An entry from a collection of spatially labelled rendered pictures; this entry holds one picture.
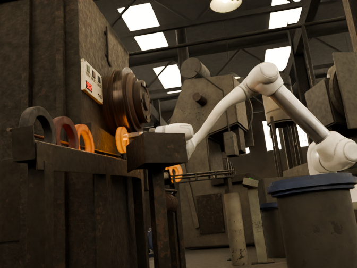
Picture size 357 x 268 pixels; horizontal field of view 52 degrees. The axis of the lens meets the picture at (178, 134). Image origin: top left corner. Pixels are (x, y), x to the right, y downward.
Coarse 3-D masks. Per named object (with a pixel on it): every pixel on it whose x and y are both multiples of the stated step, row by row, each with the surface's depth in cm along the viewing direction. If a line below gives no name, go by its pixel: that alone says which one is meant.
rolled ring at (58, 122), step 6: (54, 120) 138; (60, 120) 139; (66, 120) 144; (60, 126) 138; (66, 126) 146; (72, 126) 148; (66, 132) 149; (72, 132) 148; (72, 138) 149; (78, 138) 151; (60, 144) 136; (72, 144) 149; (78, 144) 151
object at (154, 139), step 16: (128, 144) 180; (144, 144) 160; (160, 144) 163; (176, 144) 166; (128, 160) 180; (144, 160) 159; (160, 160) 161; (176, 160) 164; (160, 176) 172; (160, 192) 170; (160, 208) 168; (160, 224) 166; (160, 240) 164; (160, 256) 162
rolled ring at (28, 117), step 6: (30, 108) 121; (36, 108) 123; (42, 108) 127; (24, 114) 119; (30, 114) 119; (36, 114) 122; (42, 114) 126; (48, 114) 130; (24, 120) 117; (30, 120) 118; (42, 120) 129; (48, 120) 130; (24, 126) 116; (42, 126) 131; (48, 126) 130; (54, 126) 133; (48, 132) 131; (54, 132) 133; (48, 138) 131; (54, 138) 132
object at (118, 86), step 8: (120, 72) 229; (128, 72) 237; (120, 80) 222; (112, 88) 221; (120, 88) 220; (120, 96) 218; (120, 104) 218; (120, 112) 219; (120, 120) 222; (128, 120) 223; (128, 128) 224
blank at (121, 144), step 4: (120, 128) 210; (124, 128) 214; (116, 132) 208; (120, 132) 208; (124, 132) 214; (116, 136) 207; (120, 136) 207; (116, 140) 207; (120, 140) 206; (124, 140) 217; (128, 140) 219; (116, 144) 207; (120, 144) 207; (124, 144) 216; (120, 148) 208; (124, 148) 211; (120, 152) 211; (124, 152) 211
